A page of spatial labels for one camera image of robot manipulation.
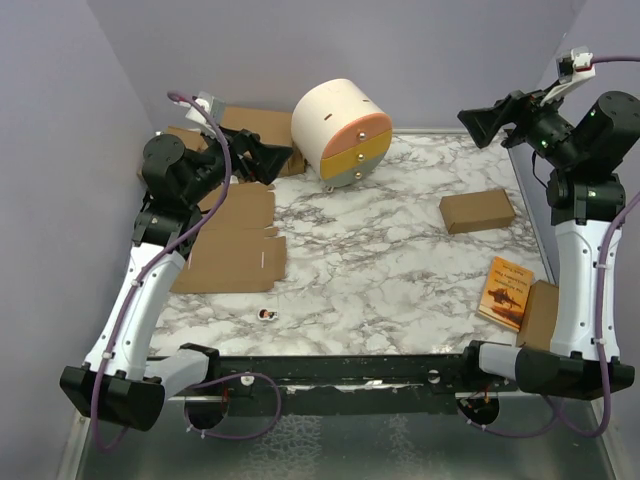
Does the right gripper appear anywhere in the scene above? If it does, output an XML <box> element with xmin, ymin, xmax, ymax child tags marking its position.
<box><xmin>460</xmin><ymin>78</ymin><xmax>585</xmax><ymax>168</ymax></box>

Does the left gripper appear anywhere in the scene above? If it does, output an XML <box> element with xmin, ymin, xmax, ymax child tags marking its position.
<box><xmin>182</xmin><ymin>121</ymin><xmax>292</xmax><ymax>206</ymax></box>

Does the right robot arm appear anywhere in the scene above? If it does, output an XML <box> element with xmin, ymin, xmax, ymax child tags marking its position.
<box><xmin>458</xmin><ymin>91</ymin><xmax>639</xmax><ymax>400</ymax></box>

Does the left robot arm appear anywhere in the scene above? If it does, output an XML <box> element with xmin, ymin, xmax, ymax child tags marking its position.
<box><xmin>59</xmin><ymin>128</ymin><xmax>293</xmax><ymax>431</ymax></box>

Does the large folded cardboard box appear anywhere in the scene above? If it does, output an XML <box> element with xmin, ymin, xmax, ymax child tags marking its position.
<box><xmin>220</xmin><ymin>106</ymin><xmax>293</xmax><ymax>147</ymax></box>

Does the cardboard box under large box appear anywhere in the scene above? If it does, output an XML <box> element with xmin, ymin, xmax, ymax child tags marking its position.
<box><xmin>279</xmin><ymin>148</ymin><xmax>306</xmax><ymax>177</ymax></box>

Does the small folded cardboard box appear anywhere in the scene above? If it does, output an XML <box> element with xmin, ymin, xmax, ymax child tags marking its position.
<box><xmin>439</xmin><ymin>189</ymin><xmax>516</xmax><ymax>235</ymax></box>

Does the cardboard box under book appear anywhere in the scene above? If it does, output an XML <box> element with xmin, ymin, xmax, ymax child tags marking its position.
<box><xmin>516</xmin><ymin>280</ymin><xmax>559</xmax><ymax>351</ymax></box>

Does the round cream drawer cabinet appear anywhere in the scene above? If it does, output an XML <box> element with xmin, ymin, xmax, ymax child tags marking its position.
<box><xmin>291</xmin><ymin>78</ymin><xmax>393</xmax><ymax>189</ymax></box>

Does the small cartoon sticker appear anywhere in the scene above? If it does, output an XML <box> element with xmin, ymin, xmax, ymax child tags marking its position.
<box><xmin>258</xmin><ymin>309</ymin><xmax>279</xmax><ymax>320</ymax></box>

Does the orange paperback book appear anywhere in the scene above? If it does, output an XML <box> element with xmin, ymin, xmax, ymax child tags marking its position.
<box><xmin>476</xmin><ymin>257</ymin><xmax>534</xmax><ymax>332</ymax></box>

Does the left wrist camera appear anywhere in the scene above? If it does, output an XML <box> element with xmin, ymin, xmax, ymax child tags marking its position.
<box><xmin>185</xmin><ymin>92</ymin><xmax>227</xmax><ymax>129</ymax></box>

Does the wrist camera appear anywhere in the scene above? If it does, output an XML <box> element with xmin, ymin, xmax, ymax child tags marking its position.
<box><xmin>185</xmin><ymin>92</ymin><xmax>227</xmax><ymax>129</ymax></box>
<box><xmin>541</xmin><ymin>46</ymin><xmax>596</xmax><ymax>105</ymax></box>

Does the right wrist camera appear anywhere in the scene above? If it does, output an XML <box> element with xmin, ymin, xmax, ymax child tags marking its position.
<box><xmin>541</xmin><ymin>46</ymin><xmax>596</xmax><ymax>105</ymax></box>

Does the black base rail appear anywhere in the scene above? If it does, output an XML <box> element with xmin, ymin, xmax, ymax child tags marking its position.
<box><xmin>164</xmin><ymin>353</ymin><xmax>521</xmax><ymax>416</ymax></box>

